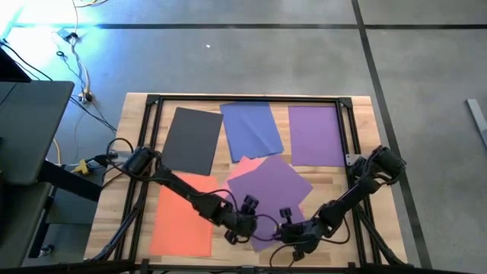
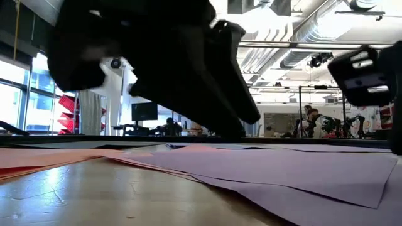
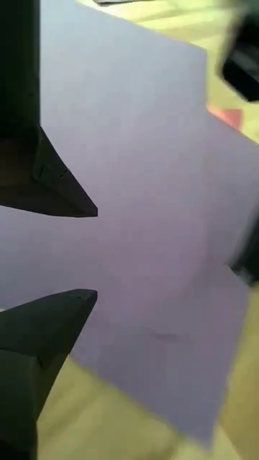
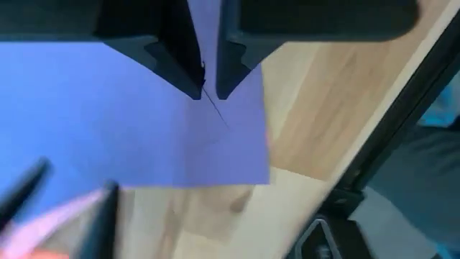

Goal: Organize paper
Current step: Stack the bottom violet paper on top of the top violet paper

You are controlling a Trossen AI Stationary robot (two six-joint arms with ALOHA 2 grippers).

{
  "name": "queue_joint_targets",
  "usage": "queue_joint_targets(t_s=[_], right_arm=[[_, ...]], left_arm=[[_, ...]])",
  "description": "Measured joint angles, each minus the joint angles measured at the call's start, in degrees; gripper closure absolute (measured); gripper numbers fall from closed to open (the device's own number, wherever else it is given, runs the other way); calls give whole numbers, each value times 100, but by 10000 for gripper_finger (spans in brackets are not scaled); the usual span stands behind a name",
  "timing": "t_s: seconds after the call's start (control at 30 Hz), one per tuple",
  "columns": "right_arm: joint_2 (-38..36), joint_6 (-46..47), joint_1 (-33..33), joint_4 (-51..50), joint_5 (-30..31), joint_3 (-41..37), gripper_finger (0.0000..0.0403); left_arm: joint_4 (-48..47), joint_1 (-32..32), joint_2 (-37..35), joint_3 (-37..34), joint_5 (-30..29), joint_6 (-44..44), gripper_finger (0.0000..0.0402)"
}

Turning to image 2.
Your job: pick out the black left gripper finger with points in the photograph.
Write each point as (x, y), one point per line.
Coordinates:
(194, 100)
(232, 69)

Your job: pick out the purple paper sheet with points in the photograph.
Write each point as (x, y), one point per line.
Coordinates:
(314, 213)
(282, 172)

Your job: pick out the black paper sheet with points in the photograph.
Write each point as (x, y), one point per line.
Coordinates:
(78, 144)

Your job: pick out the black background robot arm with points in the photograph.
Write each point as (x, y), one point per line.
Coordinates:
(345, 124)

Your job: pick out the person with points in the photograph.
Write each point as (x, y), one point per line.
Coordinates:
(312, 122)
(307, 109)
(196, 128)
(172, 125)
(269, 129)

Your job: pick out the long ceiling light strip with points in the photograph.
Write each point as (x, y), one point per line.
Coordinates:
(314, 45)

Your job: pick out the black computer monitor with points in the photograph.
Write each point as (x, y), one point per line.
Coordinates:
(144, 111)

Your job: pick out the black round ceiling speaker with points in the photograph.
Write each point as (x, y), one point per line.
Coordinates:
(115, 62)

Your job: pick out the white floral cloth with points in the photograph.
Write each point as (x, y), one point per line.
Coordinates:
(372, 120)

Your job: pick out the red storage bin shelf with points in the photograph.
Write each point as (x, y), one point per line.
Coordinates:
(387, 117)

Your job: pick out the black office desk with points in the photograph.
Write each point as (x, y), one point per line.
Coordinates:
(125, 127)

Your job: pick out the grey hanging cloth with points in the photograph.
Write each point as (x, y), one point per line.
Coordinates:
(90, 113)

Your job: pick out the red storage bin rack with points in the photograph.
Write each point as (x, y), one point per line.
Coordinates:
(67, 103)

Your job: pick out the large window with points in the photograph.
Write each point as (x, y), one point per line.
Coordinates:
(37, 103)

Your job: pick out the black ceiling camera rig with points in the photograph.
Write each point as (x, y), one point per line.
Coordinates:
(318, 59)

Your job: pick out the silver ventilation duct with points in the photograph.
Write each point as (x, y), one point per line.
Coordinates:
(314, 31)

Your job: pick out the black robot station frame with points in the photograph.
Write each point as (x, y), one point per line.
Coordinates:
(300, 110)

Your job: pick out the black aluminium table frame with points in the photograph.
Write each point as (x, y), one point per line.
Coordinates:
(47, 138)

